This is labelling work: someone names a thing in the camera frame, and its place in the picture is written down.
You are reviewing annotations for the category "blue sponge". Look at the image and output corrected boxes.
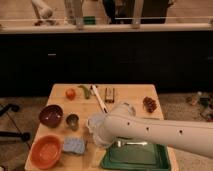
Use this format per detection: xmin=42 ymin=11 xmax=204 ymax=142
xmin=63 ymin=137 xmax=86 ymax=155

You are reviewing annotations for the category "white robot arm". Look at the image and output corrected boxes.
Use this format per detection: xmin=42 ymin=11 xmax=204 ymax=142
xmin=93 ymin=103 xmax=213 ymax=158

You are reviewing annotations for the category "purple bowl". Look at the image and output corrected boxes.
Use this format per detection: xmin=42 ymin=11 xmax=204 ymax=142
xmin=39 ymin=105 xmax=63 ymax=128

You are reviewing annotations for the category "orange bowl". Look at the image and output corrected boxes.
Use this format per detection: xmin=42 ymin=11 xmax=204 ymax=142
xmin=30 ymin=135 xmax=62 ymax=170

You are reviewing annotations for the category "brown chocolate bar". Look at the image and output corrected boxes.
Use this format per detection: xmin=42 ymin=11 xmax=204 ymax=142
xmin=105 ymin=88 xmax=115 ymax=103

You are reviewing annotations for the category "green pepper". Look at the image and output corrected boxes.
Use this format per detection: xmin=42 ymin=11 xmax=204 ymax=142
xmin=78 ymin=85 xmax=91 ymax=99

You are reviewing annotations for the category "wooden table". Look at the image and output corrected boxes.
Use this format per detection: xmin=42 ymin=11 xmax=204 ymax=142
xmin=24 ymin=83 xmax=180 ymax=171

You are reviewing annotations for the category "red grape bunch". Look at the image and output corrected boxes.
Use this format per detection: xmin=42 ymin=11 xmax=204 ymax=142
xmin=143 ymin=97 xmax=157 ymax=113

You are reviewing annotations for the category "small metal cup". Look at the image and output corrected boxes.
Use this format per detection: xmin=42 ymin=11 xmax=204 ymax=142
xmin=66 ymin=114 xmax=79 ymax=131

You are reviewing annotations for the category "metal fork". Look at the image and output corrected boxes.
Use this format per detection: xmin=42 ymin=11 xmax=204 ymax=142
xmin=116 ymin=141 xmax=148 ymax=147

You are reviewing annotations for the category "green plastic tray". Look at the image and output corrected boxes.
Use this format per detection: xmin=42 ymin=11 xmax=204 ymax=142
xmin=100 ymin=140 xmax=171 ymax=171

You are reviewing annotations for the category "black cabinet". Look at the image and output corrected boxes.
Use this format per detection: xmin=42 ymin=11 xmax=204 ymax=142
xmin=0 ymin=31 xmax=213 ymax=97

